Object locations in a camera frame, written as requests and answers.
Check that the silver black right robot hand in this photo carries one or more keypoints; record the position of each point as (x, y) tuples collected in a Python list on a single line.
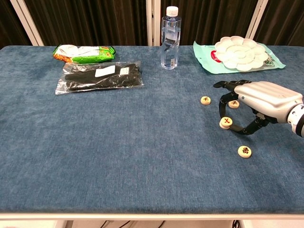
[(266, 97)]

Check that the black-marked round chess piece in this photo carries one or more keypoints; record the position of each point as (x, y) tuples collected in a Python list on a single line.
[(244, 152), (223, 126), (234, 104)]

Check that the red-marked round chess piece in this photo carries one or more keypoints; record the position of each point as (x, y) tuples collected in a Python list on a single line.
[(226, 121), (206, 100)]

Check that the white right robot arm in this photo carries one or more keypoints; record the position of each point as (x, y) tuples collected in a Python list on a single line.
[(298, 118)]

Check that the white flower-shaped paint palette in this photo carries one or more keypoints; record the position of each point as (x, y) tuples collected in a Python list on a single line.
[(240, 54)]

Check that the teal snack package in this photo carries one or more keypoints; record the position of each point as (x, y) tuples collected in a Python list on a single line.
[(202, 59)]

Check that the black pleated curtain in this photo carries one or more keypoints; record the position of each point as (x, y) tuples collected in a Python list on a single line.
[(83, 21), (285, 21), (209, 21), (9, 23)]

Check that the clear plastic water bottle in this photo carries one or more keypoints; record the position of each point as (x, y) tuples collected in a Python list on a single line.
[(169, 47)]

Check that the blue felt table cover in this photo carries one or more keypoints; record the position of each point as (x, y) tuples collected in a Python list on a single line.
[(118, 142)]

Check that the white table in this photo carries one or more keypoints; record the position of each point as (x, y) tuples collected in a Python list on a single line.
[(152, 216)]

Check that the green snack bag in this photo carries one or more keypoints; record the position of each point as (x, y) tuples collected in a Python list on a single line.
[(95, 55)]

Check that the bagged black gloves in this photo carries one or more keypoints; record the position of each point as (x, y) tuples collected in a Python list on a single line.
[(83, 80)]

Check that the white metal frame post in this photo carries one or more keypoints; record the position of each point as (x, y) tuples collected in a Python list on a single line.
[(257, 19), (157, 23), (26, 21), (149, 23)]

